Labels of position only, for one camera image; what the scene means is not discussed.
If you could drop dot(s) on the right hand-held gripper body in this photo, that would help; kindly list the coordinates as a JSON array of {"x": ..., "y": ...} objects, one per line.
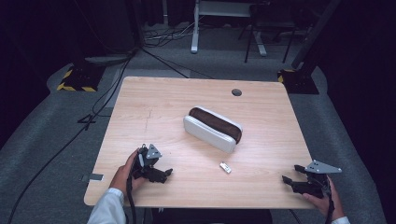
[{"x": 316, "y": 182}]

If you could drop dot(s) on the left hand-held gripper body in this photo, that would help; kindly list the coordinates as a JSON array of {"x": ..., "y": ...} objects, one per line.
[{"x": 146, "y": 160}]

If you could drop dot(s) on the person's right hand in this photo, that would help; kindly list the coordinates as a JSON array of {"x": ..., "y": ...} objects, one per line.
[{"x": 327, "y": 203}]

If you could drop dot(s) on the person's left hand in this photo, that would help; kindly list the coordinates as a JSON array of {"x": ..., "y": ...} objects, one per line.
[{"x": 124, "y": 175}]

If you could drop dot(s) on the grey floor tape strip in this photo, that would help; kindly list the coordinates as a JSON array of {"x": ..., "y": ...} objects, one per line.
[{"x": 93, "y": 177}]

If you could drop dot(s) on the white pencil case brown lining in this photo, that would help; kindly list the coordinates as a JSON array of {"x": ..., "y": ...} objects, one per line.
[{"x": 207, "y": 132}]

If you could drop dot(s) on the small silver flash drive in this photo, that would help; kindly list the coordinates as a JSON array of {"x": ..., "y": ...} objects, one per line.
[{"x": 225, "y": 167}]

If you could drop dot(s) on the striped black stand base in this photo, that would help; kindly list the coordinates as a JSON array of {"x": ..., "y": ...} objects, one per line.
[
  {"x": 81, "y": 77},
  {"x": 299, "y": 81}
]

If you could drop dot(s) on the black metal chair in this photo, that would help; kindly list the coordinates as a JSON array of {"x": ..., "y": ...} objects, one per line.
[{"x": 271, "y": 21}]

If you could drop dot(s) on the white desk frame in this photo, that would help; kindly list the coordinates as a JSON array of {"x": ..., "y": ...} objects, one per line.
[{"x": 195, "y": 34}]

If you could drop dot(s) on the black slanted metal post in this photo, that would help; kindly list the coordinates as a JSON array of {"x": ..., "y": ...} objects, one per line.
[{"x": 314, "y": 34}]

